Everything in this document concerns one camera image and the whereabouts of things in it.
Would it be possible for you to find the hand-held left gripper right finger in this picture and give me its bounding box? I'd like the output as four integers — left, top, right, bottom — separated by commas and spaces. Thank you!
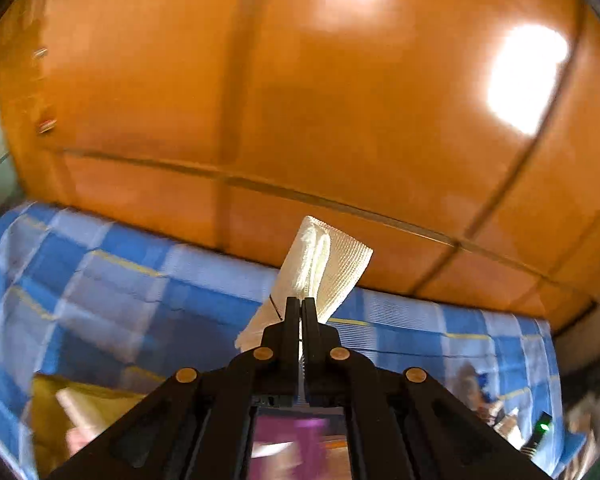
303, 297, 546, 480

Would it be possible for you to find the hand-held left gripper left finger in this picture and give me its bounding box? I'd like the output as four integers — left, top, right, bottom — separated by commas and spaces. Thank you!
45, 297, 301, 480

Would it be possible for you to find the white cloth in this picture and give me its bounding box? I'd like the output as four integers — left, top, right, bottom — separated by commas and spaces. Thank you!
234, 215, 375, 353

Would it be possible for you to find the blue plaid bed sheet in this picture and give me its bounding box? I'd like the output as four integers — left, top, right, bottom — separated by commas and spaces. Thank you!
0, 202, 566, 480

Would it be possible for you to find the wooden wardrobe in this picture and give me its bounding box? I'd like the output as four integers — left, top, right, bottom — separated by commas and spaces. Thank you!
0, 0, 600, 333

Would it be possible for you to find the dark yellow object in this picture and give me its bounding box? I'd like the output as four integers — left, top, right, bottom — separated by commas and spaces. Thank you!
30, 372, 151, 480

